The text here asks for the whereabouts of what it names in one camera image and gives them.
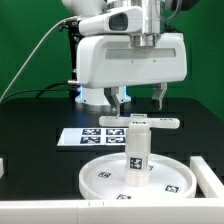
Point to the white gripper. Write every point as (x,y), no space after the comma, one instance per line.
(109,61)

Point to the white cross-shaped table base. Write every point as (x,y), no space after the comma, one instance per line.
(118,121)

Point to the white round table top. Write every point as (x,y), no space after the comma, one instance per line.
(115,176)

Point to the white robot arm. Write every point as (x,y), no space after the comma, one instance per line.
(157,14)

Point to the white marker sheet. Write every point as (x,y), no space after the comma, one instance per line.
(92,137)

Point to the white L-shaped corner fence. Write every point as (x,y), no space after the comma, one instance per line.
(206,210)

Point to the white block at left edge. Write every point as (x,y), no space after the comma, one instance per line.
(1,167)

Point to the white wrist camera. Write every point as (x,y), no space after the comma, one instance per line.
(117,20)

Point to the black camera on stand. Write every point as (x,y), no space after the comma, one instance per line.
(71,25)

